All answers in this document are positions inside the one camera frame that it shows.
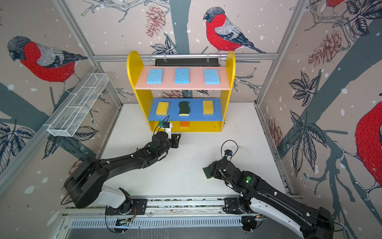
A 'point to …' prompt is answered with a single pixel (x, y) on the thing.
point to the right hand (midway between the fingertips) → (210, 171)
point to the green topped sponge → (161, 123)
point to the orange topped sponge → (184, 124)
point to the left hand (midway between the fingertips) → (179, 135)
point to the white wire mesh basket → (69, 119)
